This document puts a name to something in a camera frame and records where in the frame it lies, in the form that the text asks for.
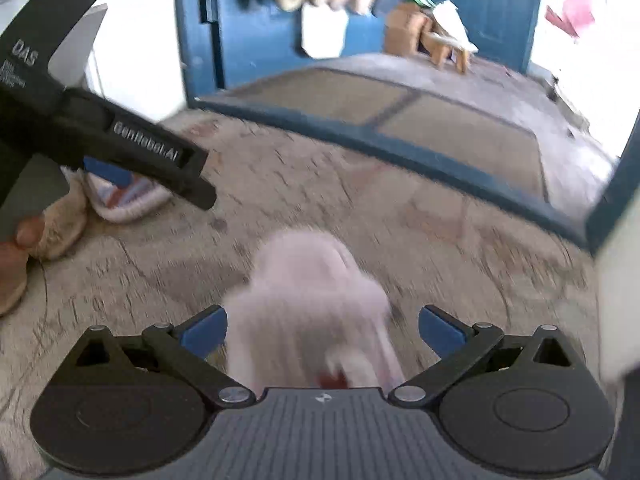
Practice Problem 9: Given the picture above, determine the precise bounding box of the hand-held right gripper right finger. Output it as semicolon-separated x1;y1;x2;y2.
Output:
390;304;572;407

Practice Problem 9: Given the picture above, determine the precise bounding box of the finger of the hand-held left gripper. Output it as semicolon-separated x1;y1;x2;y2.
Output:
145;156;218;211

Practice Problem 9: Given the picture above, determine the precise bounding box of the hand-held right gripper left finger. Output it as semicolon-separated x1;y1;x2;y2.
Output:
69;304;257;407

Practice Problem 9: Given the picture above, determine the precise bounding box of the white striped fluffy slipper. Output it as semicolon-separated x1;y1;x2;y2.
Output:
84;169;172;224
221;227;407;392

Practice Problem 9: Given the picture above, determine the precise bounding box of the brown plush animal slipper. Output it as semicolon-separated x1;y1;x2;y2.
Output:
27;167;92;261

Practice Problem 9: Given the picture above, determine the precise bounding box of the person's left hand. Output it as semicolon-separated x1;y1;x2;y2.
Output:
0;215;51;317

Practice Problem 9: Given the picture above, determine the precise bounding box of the brown outdoor mat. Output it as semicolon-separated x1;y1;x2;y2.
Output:
197;67;548;198

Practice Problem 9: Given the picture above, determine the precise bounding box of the printed cartoon doormat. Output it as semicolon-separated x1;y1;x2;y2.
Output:
0;110;601;411

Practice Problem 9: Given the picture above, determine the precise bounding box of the white paper sheet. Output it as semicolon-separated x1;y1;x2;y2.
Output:
300;5;349;59

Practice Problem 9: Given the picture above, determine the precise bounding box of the cardboard box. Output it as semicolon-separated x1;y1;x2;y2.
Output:
384;2;433;57

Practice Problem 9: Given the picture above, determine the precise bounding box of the wooden stool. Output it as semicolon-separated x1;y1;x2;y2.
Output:
422;30;478;75

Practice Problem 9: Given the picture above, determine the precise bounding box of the blue panelled door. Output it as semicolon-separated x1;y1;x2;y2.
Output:
467;0;545;75

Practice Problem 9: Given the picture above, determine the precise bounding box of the blue door frame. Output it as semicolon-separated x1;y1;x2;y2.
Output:
171;0;640;256

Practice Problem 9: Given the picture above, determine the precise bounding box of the pink wall decoration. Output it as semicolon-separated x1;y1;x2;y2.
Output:
544;0;599;39

